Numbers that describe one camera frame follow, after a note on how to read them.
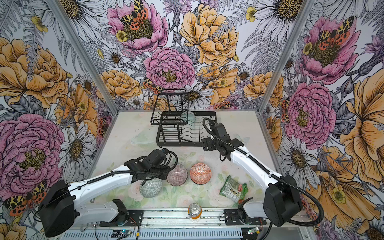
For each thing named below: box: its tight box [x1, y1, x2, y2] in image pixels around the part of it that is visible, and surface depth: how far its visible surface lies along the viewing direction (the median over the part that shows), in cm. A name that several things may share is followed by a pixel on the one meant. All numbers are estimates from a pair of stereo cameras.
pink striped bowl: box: [166, 163, 188, 187], surface depth 85 cm
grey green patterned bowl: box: [139, 177, 163, 198], surface depth 83 cm
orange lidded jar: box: [187, 202, 202, 223], surface depth 69 cm
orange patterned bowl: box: [189, 162, 212, 185], surface depth 87 cm
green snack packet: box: [219, 175, 249, 204], surface depth 82 cm
